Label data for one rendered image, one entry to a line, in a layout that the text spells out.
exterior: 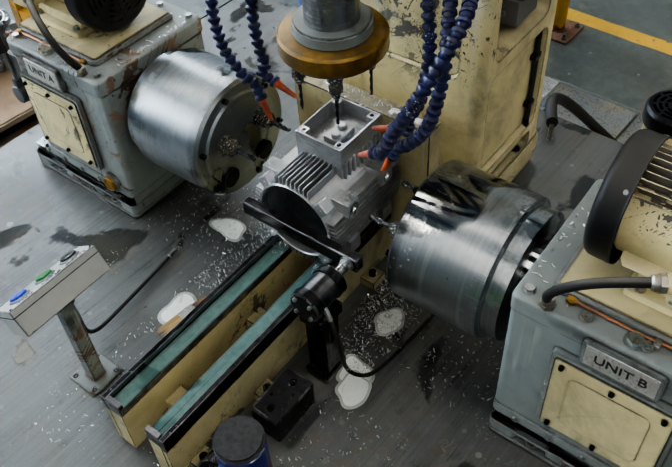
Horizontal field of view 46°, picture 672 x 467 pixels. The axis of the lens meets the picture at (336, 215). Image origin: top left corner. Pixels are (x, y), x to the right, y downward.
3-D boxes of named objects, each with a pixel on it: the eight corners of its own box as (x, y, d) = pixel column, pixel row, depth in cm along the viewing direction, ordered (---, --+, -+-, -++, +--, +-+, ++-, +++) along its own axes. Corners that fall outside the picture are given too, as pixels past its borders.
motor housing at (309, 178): (324, 176, 163) (317, 101, 150) (401, 213, 155) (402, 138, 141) (260, 235, 152) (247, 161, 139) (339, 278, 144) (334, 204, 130)
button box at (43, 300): (95, 268, 137) (76, 244, 136) (112, 268, 132) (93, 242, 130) (13, 335, 128) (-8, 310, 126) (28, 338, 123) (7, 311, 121)
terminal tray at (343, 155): (336, 125, 150) (334, 94, 145) (383, 145, 145) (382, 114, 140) (296, 160, 144) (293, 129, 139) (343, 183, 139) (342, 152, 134)
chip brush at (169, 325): (237, 272, 162) (236, 270, 161) (253, 285, 159) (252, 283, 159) (154, 333, 152) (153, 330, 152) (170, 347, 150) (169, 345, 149)
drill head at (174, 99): (180, 98, 185) (157, 2, 167) (303, 157, 168) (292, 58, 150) (98, 158, 171) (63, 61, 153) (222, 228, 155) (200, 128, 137)
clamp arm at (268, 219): (365, 264, 135) (253, 204, 147) (365, 252, 133) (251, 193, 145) (353, 277, 134) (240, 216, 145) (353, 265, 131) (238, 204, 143)
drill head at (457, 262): (422, 214, 155) (426, 112, 137) (625, 311, 136) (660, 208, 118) (345, 297, 141) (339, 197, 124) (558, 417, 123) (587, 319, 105)
